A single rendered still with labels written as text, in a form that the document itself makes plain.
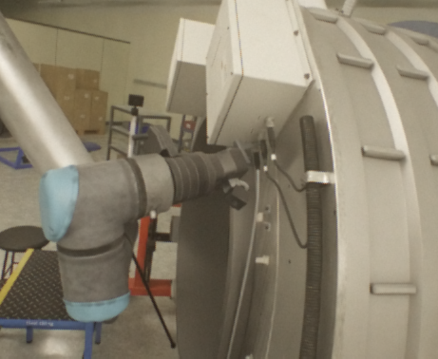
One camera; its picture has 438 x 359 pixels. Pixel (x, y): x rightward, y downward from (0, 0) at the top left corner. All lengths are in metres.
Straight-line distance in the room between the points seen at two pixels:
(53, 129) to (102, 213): 0.19
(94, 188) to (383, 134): 0.41
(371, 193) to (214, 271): 1.07
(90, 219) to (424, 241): 0.43
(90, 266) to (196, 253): 1.03
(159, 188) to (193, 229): 1.01
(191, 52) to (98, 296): 0.83
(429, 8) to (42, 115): 5.98
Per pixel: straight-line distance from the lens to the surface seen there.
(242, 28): 0.62
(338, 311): 0.46
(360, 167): 0.49
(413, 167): 0.55
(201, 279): 1.47
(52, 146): 0.59
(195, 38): 1.19
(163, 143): 0.53
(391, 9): 6.38
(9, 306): 1.76
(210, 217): 1.49
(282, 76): 0.56
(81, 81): 8.61
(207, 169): 0.53
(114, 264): 0.50
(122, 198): 0.46
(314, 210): 0.46
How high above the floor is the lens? 1.64
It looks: 14 degrees down
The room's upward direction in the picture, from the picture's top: 9 degrees clockwise
